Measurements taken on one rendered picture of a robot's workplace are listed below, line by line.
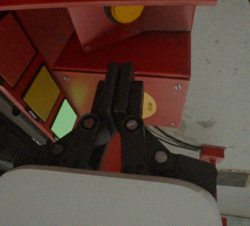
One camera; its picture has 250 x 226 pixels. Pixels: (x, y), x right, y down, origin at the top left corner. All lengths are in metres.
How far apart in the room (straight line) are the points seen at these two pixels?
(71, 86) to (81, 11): 0.09
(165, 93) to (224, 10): 0.88
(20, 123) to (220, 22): 0.98
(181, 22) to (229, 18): 0.85
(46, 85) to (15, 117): 0.13
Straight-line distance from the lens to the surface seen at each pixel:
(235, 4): 1.06
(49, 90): 0.23
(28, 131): 0.37
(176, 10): 0.24
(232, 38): 1.17
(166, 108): 0.24
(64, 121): 0.27
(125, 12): 0.22
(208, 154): 2.24
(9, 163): 0.35
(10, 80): 0.19
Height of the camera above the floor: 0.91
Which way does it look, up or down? 33 degrees down
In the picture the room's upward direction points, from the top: 166 degrees counter-clockwise
